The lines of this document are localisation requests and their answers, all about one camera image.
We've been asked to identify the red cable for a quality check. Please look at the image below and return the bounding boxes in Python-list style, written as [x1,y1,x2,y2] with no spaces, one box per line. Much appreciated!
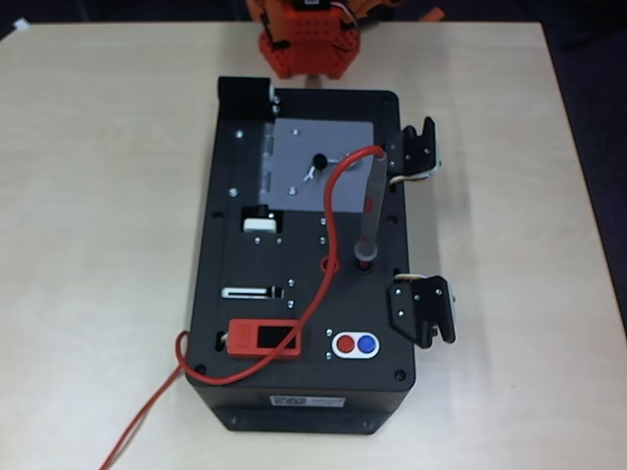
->
[100,145,388,470]

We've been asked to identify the grey hinged door panel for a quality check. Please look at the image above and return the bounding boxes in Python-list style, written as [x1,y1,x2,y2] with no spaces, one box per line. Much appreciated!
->
[257,117,378,214]

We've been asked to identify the white angle knob block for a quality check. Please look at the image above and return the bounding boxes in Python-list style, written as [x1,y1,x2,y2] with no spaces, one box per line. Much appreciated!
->
[243,217,278,234]

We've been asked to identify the black task board box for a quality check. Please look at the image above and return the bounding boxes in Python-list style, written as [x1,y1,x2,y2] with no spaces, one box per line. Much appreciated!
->
[185,75,417,435]

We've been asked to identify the white linear slider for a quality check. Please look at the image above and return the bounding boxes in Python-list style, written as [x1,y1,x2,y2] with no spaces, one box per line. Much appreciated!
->
[219,285,285,301]

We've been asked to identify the red and blue buttons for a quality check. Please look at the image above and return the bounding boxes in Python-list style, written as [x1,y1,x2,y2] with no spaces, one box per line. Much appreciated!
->
[331,330,382,358]

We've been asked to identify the red display module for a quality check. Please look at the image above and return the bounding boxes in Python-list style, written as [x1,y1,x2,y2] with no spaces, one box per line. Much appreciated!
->
[227,317,305,361]

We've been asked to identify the white barcode label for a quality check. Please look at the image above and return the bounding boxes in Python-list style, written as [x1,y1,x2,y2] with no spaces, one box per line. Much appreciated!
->
[270,395,347,408]

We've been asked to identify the orange printed clamp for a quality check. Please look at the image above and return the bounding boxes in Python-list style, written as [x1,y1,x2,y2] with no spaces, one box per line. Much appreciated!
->
[244,0,290,50]

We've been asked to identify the black cable holder bracket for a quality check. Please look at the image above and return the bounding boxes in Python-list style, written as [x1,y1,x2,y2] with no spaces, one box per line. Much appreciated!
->
[381,116,445,187]
[386,272,458,351]

